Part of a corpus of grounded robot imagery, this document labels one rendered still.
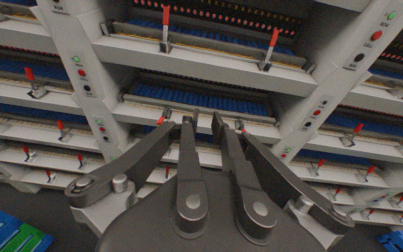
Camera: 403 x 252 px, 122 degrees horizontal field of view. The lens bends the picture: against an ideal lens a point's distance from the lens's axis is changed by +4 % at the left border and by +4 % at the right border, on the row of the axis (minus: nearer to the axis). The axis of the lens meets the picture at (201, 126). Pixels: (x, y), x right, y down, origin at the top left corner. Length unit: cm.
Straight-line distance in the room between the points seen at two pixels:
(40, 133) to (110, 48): 56
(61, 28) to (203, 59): 34
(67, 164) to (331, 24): 119
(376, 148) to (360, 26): 52
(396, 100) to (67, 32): 91
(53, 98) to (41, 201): 85
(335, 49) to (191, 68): 37
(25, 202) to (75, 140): 74
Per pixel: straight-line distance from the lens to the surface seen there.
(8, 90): 77
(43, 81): 71
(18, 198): 145
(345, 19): 51
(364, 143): 82
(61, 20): 48
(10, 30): 59
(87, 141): 71
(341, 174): 94
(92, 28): 45
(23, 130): 92
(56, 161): 99
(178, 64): 35
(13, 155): 115
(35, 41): 56
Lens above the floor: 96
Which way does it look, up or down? 33 degrees down
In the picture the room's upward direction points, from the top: 11 degrees clockwise
